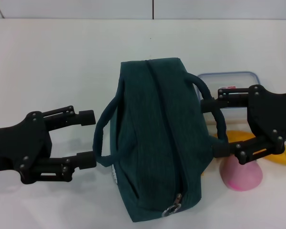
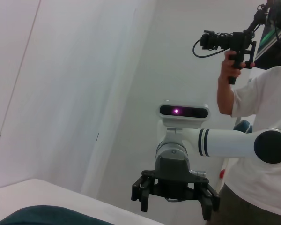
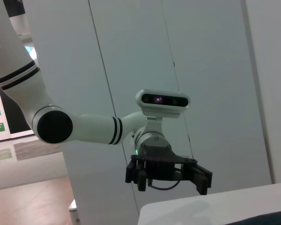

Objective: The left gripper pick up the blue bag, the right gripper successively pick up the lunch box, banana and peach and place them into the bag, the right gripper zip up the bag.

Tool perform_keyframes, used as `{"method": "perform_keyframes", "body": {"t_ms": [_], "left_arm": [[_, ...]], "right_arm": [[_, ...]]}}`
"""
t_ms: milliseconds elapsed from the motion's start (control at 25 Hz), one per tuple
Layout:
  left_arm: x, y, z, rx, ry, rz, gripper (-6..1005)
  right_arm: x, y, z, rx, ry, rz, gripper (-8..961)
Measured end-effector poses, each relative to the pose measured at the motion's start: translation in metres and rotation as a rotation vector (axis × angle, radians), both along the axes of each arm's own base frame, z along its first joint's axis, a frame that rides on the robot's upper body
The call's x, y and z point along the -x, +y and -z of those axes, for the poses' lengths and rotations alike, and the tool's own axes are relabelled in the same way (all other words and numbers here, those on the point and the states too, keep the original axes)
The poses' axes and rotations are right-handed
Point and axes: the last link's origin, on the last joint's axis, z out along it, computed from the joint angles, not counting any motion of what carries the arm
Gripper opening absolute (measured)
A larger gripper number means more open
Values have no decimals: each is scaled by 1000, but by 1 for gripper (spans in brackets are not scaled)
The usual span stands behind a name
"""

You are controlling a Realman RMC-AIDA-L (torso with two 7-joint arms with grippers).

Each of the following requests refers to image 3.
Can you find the black display panel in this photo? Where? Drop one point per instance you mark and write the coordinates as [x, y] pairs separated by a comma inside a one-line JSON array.
[[14, 114]]

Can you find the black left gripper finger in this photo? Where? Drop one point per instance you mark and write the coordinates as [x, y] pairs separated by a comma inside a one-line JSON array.
[[140, 175], [199, 178]]

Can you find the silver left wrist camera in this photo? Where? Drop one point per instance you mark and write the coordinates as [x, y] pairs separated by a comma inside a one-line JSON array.
[[164, 99]]

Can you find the dark teal insulated lunch bag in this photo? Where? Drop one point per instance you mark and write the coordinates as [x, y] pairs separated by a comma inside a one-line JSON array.
[[271, 221]]

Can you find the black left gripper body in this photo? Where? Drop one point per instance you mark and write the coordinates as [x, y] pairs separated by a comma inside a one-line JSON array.
[[159, 168]]

